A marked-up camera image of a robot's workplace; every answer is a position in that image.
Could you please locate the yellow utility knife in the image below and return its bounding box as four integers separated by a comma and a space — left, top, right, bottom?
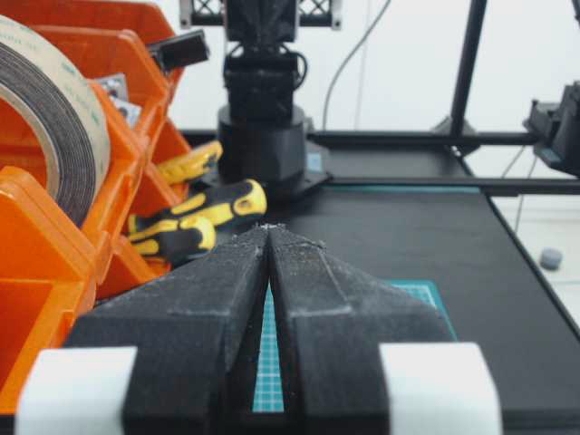
157, 140, 223, 185

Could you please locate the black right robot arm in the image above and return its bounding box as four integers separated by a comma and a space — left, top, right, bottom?
268, 100, 579, 434

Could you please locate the grey cable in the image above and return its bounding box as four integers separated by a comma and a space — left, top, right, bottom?
322, 0, 392, 131

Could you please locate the orange plastic container rack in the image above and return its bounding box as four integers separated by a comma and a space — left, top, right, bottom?
1, 1, 189, 417

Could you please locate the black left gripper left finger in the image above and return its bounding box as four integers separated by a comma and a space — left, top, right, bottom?
14, 227, 268, 434

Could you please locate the teal cutting mat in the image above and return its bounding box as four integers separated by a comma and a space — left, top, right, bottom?
252, 280, 458, 413

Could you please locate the black aluminium frame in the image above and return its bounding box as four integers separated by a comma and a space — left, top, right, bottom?
179, 1, 579, 199

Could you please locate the large tape roll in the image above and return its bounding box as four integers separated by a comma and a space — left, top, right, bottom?
1, 15, 111, 227

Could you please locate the small grey cap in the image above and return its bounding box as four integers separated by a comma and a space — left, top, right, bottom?
539, 247, 563, 271

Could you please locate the yellow black screwdriver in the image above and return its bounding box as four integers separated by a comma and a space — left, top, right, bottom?
128, 179, 268, 237
128, 216, 217, 264

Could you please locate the black rectangular clip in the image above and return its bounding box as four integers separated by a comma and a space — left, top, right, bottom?
147, 29, 210, 74

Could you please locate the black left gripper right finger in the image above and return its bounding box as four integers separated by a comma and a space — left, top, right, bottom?
268, 226, 502, 434

